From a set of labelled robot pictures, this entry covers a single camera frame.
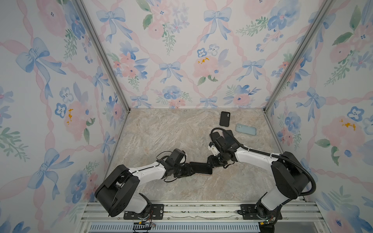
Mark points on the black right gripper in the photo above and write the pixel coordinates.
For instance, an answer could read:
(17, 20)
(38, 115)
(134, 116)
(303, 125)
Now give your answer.
(211, 162)

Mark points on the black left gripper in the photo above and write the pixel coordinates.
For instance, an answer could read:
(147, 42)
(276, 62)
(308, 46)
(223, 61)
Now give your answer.
(187, 171)

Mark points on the pink phone case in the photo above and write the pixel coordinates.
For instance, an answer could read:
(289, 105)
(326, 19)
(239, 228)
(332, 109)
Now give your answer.
(201, 173)

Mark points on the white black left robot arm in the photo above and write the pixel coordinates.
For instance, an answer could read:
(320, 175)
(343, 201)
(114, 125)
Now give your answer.
(117, 193)

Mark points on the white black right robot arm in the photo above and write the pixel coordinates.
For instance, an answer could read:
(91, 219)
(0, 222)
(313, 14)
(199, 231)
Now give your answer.
(291, 178)

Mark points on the blue edged phone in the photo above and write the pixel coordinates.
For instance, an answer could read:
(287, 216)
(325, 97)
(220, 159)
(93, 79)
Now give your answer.
(214, 136)

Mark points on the pink edged phone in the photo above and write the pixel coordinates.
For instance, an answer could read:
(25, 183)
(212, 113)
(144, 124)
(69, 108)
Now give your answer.
(228, 135)

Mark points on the light blue phone case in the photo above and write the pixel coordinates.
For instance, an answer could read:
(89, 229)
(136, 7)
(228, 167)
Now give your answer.
(244, 129)

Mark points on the black phone case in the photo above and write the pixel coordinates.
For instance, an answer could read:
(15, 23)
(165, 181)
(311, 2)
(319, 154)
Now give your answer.
(225, 119)

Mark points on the white vent grille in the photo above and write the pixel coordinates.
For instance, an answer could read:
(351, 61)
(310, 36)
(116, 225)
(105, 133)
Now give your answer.
(174, 227)

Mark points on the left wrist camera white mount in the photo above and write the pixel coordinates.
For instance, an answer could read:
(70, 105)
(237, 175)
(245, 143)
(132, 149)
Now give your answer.
(177, 157)

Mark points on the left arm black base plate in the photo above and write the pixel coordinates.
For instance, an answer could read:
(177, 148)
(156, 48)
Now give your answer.
(151, 212)

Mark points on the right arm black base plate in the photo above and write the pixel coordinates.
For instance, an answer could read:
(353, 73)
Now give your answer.
(253, 212)

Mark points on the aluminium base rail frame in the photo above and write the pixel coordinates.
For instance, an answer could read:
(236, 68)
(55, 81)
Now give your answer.
(299, 216)

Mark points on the aluminium corner post right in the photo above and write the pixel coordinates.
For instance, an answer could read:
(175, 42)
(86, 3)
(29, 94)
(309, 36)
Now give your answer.
(303, 46)

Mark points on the aluminium corner post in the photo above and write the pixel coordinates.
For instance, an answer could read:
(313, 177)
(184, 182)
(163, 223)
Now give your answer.
(303, 46)
(87, 22)

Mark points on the aluminium corner post left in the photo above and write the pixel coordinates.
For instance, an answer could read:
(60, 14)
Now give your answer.
(87, 22)

